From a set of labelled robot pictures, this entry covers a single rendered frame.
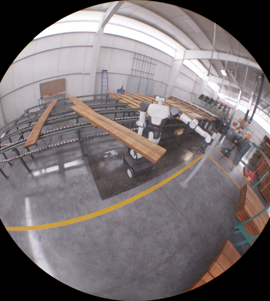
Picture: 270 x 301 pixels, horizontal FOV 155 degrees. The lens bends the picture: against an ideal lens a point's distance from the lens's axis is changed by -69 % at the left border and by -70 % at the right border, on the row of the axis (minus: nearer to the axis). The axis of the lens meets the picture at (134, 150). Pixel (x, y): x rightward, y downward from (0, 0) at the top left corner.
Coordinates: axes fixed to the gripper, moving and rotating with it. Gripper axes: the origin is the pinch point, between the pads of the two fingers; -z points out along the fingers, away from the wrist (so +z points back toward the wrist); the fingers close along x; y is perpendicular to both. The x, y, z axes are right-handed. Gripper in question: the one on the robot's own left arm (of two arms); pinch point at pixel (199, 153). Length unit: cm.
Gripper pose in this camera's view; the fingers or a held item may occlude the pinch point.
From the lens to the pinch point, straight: 141.2
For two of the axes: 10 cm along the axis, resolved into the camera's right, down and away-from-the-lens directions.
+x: 5.1, 6.0, -6.1
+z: 1.5, -7.6, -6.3
